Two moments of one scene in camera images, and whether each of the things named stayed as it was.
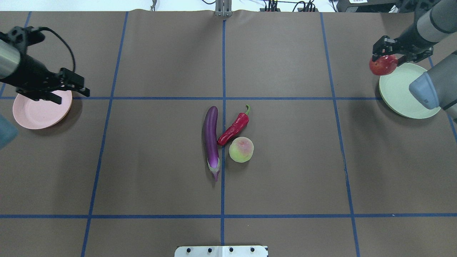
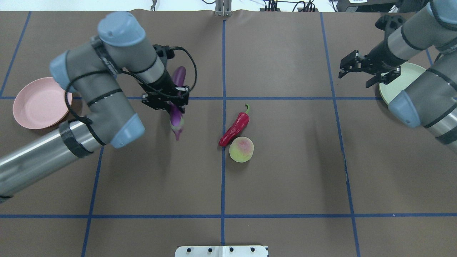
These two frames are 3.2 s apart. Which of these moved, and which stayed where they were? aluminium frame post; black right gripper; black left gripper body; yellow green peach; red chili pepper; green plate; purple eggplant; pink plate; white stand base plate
Moved: black left gripper body; black right gripper; purple eggplant
Stayed: red chili pepper; green plate; pink plate; aluminium frame post; yellow green peach; white stand base plate
